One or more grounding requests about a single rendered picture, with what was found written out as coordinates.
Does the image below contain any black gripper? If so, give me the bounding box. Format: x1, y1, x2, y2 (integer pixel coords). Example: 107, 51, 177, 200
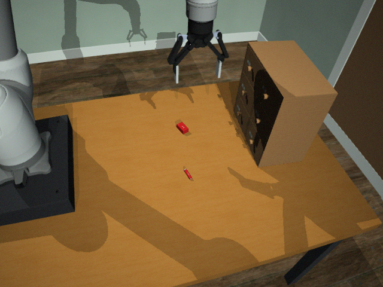
167, 19, 229, 83

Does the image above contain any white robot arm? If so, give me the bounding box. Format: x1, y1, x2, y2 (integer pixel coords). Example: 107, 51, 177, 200
0, 0, 218, 186

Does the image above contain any dark brown drawer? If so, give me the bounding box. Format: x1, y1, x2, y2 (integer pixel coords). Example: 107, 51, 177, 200
238, 71, 256, 114
257, 71, 282, 122
234, 93, 250, 134
251, 97, 273, 145
244, 46, 263, 92
245, 119, 264, 164

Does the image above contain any small brown chest of drawers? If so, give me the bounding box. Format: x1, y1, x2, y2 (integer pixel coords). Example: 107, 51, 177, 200
244, 41, 338, 167

